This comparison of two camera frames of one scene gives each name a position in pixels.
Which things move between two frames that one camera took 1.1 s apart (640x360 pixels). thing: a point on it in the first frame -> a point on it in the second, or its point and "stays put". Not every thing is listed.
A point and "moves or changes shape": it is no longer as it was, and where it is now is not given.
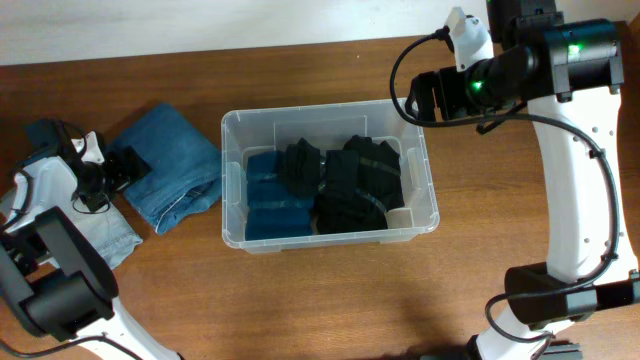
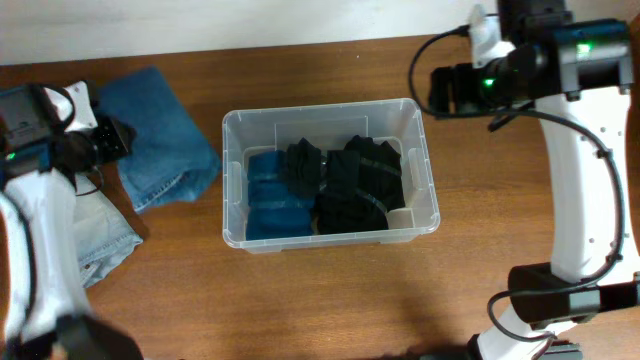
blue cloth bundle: x=273 y=211 stays put
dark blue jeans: x=186 y=165 moves or changes shape
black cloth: x=343 y=211 stays put
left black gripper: x=128 y=171 -> x=126 y=138
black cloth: x=365 y=169 stays put
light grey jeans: x=113 y=231 stays put
